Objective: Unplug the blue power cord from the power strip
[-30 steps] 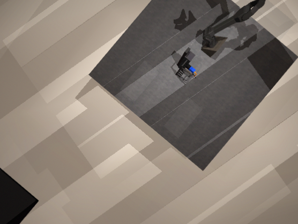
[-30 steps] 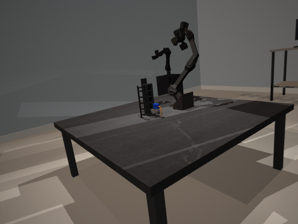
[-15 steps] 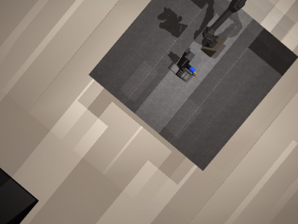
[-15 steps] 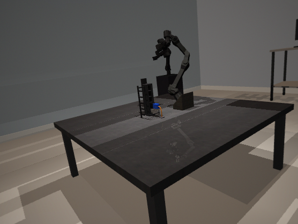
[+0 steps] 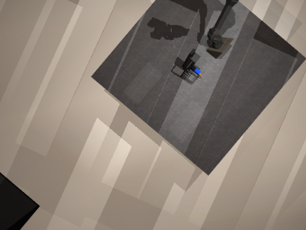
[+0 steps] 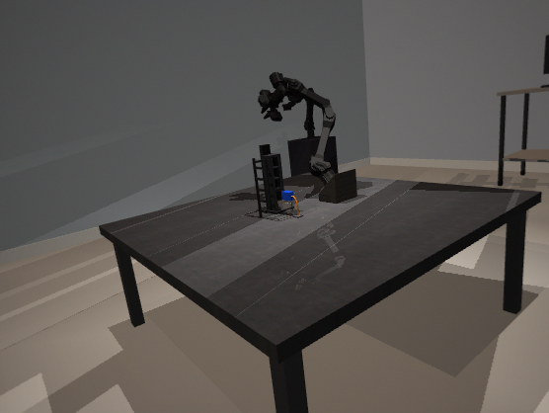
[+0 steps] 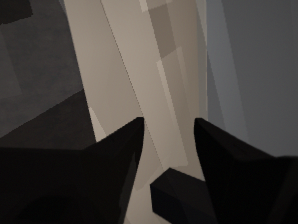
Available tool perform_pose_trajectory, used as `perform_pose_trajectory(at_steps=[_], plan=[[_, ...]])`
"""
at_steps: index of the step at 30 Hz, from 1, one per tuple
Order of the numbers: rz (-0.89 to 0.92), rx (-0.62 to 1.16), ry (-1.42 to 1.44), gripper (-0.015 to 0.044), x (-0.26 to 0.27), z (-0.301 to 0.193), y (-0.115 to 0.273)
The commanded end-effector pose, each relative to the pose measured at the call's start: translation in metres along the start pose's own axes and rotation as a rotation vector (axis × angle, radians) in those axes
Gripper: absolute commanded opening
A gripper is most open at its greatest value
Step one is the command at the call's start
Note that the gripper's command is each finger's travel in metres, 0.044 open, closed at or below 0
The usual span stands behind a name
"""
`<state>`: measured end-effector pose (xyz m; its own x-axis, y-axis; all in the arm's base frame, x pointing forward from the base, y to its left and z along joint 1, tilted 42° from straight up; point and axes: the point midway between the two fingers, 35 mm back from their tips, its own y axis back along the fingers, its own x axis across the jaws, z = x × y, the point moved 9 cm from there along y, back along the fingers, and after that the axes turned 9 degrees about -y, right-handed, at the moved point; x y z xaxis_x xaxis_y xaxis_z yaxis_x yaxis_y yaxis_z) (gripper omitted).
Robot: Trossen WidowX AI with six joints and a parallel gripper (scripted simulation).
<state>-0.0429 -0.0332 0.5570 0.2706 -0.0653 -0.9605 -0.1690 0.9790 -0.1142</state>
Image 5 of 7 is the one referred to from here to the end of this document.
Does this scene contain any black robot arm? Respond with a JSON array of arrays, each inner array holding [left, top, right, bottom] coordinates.
[[207, 0, 239, 49]]

